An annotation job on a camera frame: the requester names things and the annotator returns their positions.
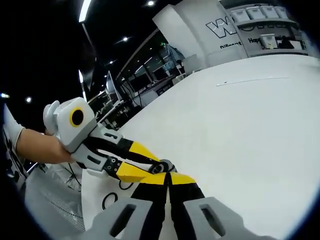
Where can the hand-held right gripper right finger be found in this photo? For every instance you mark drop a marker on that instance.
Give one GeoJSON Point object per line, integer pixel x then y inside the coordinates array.
{"type": "Point", "coordinates": [185, 190]}

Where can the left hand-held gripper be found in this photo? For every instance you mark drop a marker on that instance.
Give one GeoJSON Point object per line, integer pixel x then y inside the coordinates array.
{"type": "Point", "coordinates": [67, 132]}

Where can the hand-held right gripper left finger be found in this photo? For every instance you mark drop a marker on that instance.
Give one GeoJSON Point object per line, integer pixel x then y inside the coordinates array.
{"type": "Point", "coordinates": [152, 186]}

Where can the silver metal wheel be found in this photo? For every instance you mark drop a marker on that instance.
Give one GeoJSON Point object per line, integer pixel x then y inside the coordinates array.
{"type": "Point", "coordinates": [171, 165]}

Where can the person's left forearm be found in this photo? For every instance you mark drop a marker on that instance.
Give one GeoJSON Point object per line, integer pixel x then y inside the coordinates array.
{"type": "Point", "coordinates": [42, 147]}

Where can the white table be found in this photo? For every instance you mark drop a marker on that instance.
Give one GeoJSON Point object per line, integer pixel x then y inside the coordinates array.
{"type": "Point", "coordinates": [225, 125]}

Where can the dark office desk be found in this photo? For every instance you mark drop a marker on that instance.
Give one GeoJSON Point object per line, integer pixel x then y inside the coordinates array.
{"type": "Point", "coordinates": [152, 87]}

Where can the person's body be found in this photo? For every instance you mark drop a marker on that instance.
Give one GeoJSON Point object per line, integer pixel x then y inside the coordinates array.
{"type": "Point", "coordinates": [11, 160]}

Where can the white storage shelf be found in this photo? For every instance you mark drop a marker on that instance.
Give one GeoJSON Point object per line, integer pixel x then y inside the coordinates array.
{"type": "Point", "coordinates": [265, 27]}

